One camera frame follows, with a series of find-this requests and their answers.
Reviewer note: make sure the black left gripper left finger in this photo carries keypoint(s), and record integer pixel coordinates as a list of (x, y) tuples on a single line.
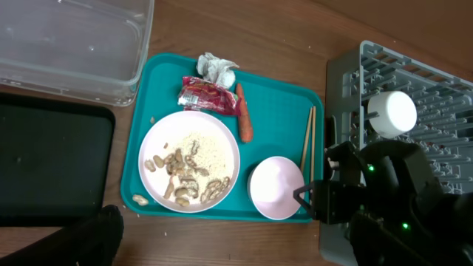
[(91, 241)]

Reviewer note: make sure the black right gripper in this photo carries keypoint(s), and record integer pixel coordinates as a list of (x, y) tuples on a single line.
[(390, 179)]

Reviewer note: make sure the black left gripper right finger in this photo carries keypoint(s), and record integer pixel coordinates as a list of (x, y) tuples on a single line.
[(379, 242)]

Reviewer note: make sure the white bowl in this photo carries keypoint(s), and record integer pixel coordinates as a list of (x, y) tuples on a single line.
[(397, 114)]

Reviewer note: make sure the wooden chopstick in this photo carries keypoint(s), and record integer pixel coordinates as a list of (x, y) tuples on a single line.
[(306, 140), (312, 151)]

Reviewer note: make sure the peanut shell on tray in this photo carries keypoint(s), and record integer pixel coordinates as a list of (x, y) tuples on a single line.
[(140, 200)]

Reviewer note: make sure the grey dish rack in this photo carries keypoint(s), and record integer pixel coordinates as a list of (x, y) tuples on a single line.
[(443, 129)]

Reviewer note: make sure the black bin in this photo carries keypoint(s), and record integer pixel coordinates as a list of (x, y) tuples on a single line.
[(54, 160)]

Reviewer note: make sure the teal plastic tray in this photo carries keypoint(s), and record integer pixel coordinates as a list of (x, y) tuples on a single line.
[(279, 113)]

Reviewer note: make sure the large white plate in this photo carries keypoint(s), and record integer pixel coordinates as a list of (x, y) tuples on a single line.
[(189, 162)]

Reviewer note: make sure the orange carrot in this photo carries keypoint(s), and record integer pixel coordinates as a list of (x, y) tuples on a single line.
[(244, 121)]

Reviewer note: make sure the red snack wrapper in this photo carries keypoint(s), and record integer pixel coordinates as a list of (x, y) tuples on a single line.
[(198, 94)]

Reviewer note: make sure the clear plastic bin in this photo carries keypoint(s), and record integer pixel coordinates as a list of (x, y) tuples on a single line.
[(84, 49)]

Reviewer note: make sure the crumpled white tissue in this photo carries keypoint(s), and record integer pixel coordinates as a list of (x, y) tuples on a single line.
[(216, 70)]

